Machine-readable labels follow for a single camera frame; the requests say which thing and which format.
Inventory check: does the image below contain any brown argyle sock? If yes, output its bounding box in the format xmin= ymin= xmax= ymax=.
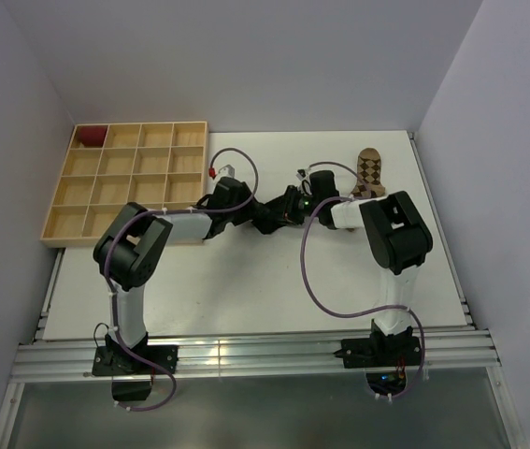
xmin=349 ymin=147 xmax=386 ymax=199

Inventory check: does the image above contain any red rolled sock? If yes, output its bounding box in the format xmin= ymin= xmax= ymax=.
xmin=77 ymin=125 xmax=108 ymax=148

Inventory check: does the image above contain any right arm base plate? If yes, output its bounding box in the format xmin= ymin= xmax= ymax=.
xmin=334 ymin=333 xmax=423 ymax=369

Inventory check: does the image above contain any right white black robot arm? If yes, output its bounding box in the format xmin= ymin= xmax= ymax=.
xmin=280 ymin=170 xmax=434 ymax=365

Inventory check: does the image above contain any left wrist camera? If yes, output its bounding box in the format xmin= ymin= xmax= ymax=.
xmin=208 ymin=165 xmax=236 ymax=181

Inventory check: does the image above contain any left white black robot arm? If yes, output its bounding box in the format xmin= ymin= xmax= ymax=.
xmin=93 ymin=177 xmax=266 ymax=373

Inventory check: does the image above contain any aluminium rail frame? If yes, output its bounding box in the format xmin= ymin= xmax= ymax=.
xmin=0 ymin=131 xmax=527 ymax=448

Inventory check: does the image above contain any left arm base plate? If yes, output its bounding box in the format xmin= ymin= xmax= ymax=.
xmin=92 ymin=344 xmax=179 ymax=403

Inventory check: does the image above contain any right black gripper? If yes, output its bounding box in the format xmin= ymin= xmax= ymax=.
xmin=265 ymin=186 xmax=322 ymax=227

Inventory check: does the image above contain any black sock with blue marks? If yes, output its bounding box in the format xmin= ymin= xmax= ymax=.
xmin=251 ymin=196 xmax=291 ymax=235

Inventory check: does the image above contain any wooden compartment tray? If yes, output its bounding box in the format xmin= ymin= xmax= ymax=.
xmin=41 ymin=122 xmax=208 ymax=248

